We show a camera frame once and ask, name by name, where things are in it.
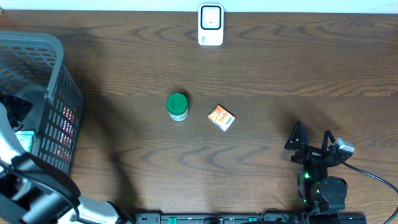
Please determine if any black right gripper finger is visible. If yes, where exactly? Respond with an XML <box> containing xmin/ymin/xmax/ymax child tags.
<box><xmin>284</xmin><ymin>121</ymin><xmax>308</xmax><ymax>151</ymax></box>
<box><xmin>321</xmin><ymin>130</ymin><xmax>336</xmax><ymax>149</ymax></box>

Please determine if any orange small box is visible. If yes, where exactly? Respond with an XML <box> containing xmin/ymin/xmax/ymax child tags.
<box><xmin>208</xmin><ymin>105</ymin><xmax>236</xmax><ymax>132</ymax></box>

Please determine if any green lid jar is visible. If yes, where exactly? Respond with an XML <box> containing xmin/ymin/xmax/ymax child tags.
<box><xmin>167</xmin><ymin>93</ymin><xmax>189</xmax><ymax>121</ymax></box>

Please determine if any teal wet wipes pack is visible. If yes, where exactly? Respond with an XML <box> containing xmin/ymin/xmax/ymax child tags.
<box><xmin>16</xmin><ymin>131</ymin><xmax>35</xmax><ymax>152</ymax></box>

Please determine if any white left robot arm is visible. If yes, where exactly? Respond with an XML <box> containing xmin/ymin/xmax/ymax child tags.
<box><xmin>1</xmin><ymin>95</ymin><xmax>135</xmax><ymax>223</ymax></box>

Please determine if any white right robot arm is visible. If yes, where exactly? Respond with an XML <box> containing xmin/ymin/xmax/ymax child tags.
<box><xmin>284</xmin><ymin>121</ymin><xmax>354</xmax><ymax>213</ymax></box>

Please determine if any white barcode scanner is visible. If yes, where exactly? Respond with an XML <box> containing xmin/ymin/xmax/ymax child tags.
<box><xmin>198</xmin><ymin>3</ymin><xmax>224</xmax><ymax>46</ymax></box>

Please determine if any grey plastic basket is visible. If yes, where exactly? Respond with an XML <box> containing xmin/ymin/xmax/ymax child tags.
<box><xmin>1</xmin><ymin>30</ymin><xmax>84</xmax><ymax>174</ymax></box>

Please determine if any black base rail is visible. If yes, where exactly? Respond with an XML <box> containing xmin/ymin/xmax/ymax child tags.
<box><xmin>134</xmin><ymin>210</ymin><xmax>367</xmax><ymax>224</ymax></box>

